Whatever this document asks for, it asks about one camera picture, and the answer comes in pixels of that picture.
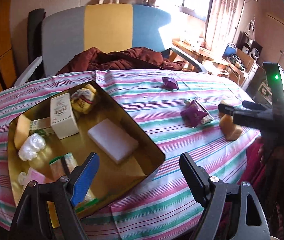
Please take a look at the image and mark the tall white box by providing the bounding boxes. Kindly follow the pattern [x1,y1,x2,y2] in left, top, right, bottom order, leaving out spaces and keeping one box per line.
[50,93,79,140]

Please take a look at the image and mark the green striped packet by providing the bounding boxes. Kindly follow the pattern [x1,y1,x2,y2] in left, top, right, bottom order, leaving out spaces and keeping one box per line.
[49,153,99,213]

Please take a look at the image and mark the pink quilt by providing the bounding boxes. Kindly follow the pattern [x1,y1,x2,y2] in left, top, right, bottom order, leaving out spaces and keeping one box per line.
[239,104,284,188]

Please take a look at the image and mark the small purple packet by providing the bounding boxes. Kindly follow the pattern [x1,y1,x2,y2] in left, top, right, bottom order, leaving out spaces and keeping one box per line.
[162,76,179,90]

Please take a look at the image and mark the striped bed sheet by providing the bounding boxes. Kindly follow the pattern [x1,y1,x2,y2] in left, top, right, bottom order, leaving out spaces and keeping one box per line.
[0,69,262,240]

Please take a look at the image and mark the gold metal tray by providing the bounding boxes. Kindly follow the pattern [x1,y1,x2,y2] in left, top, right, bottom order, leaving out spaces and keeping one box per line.
[7,81,165,218]

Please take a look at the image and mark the dark red blanket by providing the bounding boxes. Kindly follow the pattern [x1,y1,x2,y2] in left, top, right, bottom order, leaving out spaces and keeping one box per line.
[57,47,186,75]

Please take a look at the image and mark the black rolled mat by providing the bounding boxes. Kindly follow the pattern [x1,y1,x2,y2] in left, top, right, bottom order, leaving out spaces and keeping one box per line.
[27,8,45,64]

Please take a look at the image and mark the green white flat box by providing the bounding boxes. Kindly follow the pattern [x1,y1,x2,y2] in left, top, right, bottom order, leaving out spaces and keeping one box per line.
[29,117,54,136]

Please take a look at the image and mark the white plastic bag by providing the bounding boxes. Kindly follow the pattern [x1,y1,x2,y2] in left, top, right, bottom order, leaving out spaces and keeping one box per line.
[18,133,46,161]

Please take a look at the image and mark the white foam block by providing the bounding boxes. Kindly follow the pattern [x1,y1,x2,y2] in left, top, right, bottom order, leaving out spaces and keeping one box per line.
[88,119,139,164]

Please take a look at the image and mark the yellow plush toy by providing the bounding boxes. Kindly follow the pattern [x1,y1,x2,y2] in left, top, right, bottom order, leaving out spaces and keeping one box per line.
[70,85,96,114]

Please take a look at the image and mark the grey yellow blue chair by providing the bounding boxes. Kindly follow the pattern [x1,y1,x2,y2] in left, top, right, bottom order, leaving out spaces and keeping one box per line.
[15,4,206,86]

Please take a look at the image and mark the yellow sponge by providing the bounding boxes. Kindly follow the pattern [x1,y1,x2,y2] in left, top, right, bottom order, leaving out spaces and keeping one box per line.
[218,111,243,141]
[14,114,31,150]

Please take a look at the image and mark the yellow sponge in tray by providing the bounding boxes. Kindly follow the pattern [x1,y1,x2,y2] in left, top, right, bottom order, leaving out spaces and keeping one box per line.
[14,114,31,150]

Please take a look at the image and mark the purple snack packet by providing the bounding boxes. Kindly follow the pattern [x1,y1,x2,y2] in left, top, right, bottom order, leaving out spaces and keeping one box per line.
[180,99,214,128]

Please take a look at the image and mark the wooden side table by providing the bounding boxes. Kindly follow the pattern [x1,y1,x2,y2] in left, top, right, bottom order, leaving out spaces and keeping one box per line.
[172,38,229,66]

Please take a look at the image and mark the pink hair roller pack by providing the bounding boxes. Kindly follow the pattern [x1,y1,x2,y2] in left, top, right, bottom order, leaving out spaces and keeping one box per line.
[18,167,52,187]

